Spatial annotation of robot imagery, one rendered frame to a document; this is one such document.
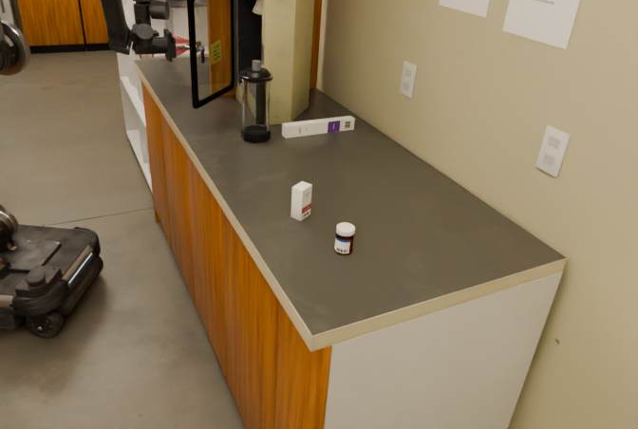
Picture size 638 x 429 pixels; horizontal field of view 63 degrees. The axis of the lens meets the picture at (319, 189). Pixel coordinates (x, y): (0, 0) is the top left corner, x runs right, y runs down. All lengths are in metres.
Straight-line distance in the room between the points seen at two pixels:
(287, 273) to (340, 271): 0.12
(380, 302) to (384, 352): 0.12
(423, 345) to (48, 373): 1.59
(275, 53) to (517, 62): 0.82
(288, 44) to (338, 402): 1.20
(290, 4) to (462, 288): 1.12
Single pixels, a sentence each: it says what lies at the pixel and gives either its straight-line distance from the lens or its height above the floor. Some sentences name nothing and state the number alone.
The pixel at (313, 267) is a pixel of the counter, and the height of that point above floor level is 0.94.
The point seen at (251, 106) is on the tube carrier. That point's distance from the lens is 1.76.
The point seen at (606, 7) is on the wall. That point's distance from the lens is 1.35.
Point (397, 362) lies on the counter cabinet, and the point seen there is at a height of 0.78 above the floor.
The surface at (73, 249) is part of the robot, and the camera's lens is 2.61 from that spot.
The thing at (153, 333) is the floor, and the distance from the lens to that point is 2.44.
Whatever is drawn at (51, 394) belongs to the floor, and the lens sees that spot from 2.32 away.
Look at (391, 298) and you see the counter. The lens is 1.14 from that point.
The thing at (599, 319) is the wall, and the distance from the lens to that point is 1.47.
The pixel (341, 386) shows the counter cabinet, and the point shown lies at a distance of 1.18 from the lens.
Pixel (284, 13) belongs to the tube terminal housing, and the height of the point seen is 1.34.
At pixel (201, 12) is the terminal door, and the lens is 1.93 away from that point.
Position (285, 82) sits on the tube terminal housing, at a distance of 1.93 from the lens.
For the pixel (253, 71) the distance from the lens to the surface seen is 1.75.
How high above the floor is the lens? 1.66
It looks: 28 degrees down
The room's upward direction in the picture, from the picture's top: 4 degrees clockwise
